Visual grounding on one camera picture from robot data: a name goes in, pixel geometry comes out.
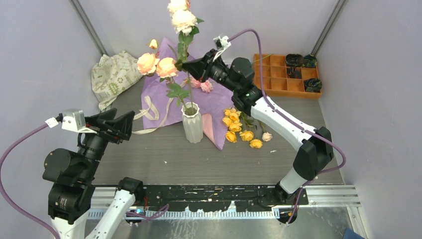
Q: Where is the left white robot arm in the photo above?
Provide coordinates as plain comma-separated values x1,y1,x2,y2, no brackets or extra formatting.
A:
42,108,135,239

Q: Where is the cream printed ribbon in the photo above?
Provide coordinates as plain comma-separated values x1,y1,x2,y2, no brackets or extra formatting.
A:
133,78,183,135

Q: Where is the pink peony flower stem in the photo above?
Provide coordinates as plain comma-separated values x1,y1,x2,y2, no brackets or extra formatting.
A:
190,77,213,93

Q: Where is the left corner frame post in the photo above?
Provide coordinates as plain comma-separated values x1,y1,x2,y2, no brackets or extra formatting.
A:
69,0,108,55

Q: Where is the cream patterned cloth bag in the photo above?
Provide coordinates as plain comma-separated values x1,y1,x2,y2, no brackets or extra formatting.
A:
91,51,141,111

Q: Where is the patterned sock front compartment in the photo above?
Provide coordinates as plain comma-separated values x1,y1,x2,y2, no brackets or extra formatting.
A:
304,78,322,93

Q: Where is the corner frame post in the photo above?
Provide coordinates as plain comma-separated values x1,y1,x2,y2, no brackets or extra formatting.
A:
69,0,108,55
311,0,349,56

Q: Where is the right corner frame post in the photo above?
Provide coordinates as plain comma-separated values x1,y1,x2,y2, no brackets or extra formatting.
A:
311,0,349,56

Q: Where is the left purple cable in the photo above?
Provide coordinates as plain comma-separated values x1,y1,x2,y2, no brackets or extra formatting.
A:
0,123,169,239

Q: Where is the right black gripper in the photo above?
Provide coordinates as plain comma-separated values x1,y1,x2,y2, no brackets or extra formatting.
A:
182,49,239,94

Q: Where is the aluminium front rail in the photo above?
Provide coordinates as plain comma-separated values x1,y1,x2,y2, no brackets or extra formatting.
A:
62,184,362,221

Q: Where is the peach rose flower stem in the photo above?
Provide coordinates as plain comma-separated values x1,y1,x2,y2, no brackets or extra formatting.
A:
136,41,197,116

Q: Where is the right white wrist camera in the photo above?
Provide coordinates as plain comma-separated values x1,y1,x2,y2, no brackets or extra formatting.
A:
212,36,231,62

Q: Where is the white ribbed vase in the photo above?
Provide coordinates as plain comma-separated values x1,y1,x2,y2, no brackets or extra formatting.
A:
181,102,204,143

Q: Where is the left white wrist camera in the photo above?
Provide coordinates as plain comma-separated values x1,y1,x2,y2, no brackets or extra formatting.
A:
45,109,97,133

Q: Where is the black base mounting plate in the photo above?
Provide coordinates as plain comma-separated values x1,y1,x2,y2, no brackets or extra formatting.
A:
134,185,298,212

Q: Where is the dark rolled sock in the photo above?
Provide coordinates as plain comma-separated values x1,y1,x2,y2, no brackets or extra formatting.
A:
285,54,304,67

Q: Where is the purple pink wrapping paper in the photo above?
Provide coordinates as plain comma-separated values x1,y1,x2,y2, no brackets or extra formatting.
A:
141,37,235,151

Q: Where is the dark sock in tray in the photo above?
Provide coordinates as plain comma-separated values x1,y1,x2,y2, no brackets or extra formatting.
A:
287,67,302,79

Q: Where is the pink white flower spray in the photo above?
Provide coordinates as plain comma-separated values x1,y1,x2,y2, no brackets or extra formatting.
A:
167,0,202,116

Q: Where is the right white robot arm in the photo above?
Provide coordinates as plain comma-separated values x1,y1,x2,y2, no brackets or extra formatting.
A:
182,49,333,205

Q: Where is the small pale pink rosebud stem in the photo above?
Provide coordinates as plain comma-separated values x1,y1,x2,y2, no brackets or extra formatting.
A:
260,122,273,142

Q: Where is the green blue rolled sock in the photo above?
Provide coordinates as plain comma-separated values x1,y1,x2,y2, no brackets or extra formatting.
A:
302,54,317,68

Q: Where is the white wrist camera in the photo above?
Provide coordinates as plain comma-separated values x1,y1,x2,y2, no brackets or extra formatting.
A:
212,36,231,62
45,109,97,133

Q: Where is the orange compartment tray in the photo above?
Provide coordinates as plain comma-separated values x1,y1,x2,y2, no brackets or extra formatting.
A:
252,54,322,99

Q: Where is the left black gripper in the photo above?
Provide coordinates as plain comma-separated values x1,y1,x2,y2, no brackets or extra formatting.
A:
79,107,134,178

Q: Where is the yellow rose flower spray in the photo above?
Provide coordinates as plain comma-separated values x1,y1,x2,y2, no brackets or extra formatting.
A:
222,108,264,148

